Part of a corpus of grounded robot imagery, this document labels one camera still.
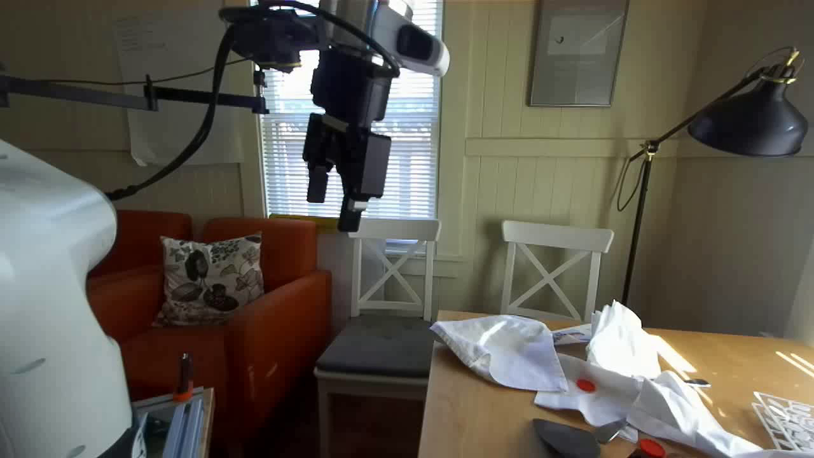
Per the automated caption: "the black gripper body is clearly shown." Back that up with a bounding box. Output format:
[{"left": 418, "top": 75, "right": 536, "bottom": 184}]
[{"left": 302, "top": 46, "right": 397, "bottom": 201}]

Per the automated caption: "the white towel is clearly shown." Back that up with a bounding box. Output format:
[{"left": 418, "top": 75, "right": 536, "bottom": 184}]
[{"left": 430, "top": 315, "right": 568, "bottom": 392}]

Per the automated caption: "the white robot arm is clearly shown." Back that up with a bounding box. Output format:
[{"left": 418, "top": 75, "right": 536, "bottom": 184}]
[{"left": 0, "top": 145, "right": 331, "bottom": 458}]

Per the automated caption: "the white chair grey cushion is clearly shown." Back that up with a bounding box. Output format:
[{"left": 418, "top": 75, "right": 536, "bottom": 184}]
[{"left": 313, "top": 219, "right": 442, "bottom": 458}]

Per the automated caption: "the floral patterned pillow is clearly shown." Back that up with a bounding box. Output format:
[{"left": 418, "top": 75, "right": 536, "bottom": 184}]
[{"left": 154, "top": 234, "right": 265, "bottom": 326}]

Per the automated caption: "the orange armchair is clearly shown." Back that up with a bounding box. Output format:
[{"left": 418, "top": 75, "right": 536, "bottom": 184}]
[{"left": 90, "top": 212, "right": 331, "bottom": 449}]

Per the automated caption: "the white wooden chair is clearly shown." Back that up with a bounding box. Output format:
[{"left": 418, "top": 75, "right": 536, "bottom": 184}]
[{"left": 502, "top": 223, "right": 615, "bottom": 321}]

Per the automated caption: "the box of books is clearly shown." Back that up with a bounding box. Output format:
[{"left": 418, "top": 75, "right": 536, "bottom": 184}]
[{"left": 129, "top": 354, "right": 213, "bottom": 458}]

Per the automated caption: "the crumpled white paper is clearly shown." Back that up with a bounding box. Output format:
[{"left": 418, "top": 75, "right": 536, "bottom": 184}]
[{"left": 531, "top": 298, "right": 814, "bottom": 458}]

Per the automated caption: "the red bottle cap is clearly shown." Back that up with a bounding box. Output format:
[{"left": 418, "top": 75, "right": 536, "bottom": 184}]
[{"left": 635, "top": 438, "right": 667, "bottom": 458}]

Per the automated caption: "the black floor lamp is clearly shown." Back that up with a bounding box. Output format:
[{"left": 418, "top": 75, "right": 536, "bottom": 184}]
[{"left": 615, "top": 46, "right": 809, "bottom": 298}]

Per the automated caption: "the white lattice trivet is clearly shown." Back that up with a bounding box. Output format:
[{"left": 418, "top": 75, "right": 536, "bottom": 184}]
[{"left": 752, "top": 392, "right": 814, "bottom": 454}]

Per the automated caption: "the wrist camera white grey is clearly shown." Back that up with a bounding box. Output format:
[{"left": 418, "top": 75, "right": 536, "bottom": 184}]
[{"left": 369, "top": 2, "right": 451, "bottom": 76}]

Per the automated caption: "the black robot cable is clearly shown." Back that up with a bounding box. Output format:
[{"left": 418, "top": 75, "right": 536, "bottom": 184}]
[{"left": 105, "top": 0, "right": 402, "bottom": 205}]

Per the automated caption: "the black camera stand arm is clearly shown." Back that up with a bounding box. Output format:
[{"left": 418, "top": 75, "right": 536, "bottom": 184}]
[{"left": 0, "top": 75, "right": 266, "bottom": 116}]

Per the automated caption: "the framed wall picture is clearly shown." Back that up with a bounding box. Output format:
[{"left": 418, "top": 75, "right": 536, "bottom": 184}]
[{"left": 526, "top": 0, "right": 628, "bottom": 109}]

